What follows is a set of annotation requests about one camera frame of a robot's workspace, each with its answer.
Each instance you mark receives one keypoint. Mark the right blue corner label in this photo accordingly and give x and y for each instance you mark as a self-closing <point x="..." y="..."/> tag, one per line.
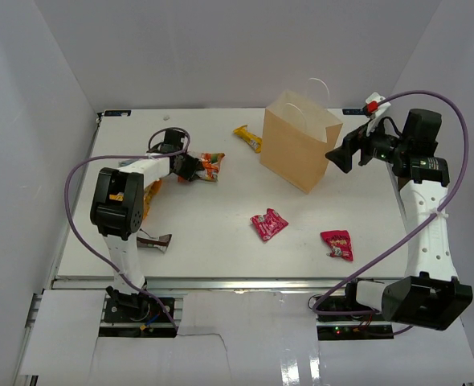
<point x="353" y="112"/>

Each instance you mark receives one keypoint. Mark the brown paper bag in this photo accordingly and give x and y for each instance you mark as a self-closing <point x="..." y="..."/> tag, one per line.
<point x="297" y="133"/>

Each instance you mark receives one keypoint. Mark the silver blue snack wrapper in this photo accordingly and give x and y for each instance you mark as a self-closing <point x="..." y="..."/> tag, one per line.
<point x="125" y="162"/>

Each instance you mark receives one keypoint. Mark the orange yellow snack bag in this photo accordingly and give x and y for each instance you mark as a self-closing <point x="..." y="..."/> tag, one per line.
<point x="149" y="193"/>

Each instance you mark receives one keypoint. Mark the orange Fox's candy bag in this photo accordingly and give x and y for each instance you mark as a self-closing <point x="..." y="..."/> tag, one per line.
<point x="208" y="166"/>

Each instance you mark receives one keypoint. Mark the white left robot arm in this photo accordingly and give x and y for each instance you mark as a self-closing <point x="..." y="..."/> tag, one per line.
<point x="118" y="212"/>

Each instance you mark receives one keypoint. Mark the blue corner label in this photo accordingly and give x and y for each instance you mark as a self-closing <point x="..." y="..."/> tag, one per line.
<point x="353" y="112"/>
<point x="117" y="113"/>

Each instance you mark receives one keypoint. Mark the aluminium table frame rail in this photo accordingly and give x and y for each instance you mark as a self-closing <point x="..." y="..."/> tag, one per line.
<point x="188" y="284"/>

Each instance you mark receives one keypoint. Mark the yellow snack bar wrapper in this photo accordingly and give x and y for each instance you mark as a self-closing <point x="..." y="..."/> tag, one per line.
<point x="254" y="141"/>

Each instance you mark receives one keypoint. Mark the left blue corner label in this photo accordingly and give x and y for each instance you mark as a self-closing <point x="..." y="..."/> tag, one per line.
<point x="117" y="113"/>

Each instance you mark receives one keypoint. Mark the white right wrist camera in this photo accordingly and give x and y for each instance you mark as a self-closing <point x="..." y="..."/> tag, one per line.
<point x="375" y="109"/>

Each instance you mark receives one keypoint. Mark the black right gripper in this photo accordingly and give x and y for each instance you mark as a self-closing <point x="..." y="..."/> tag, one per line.
<point x="354" y="141"/>

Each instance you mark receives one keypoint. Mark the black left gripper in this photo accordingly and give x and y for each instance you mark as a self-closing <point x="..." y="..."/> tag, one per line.
<point x="193" y="164"/>

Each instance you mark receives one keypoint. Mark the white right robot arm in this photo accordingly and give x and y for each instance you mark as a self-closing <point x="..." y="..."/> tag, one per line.
<point x="430" y="294"/>

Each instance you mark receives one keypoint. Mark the brown chocolate bar wrapper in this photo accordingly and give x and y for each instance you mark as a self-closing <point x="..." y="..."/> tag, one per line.
<point x="145" y="240"/>

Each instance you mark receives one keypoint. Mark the pink red snack packet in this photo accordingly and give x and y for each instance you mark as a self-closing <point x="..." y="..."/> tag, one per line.
<point x="268" y="224"/>

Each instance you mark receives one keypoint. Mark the red chips snack packet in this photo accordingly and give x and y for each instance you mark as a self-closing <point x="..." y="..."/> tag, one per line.
<point x="339" y="243"/>

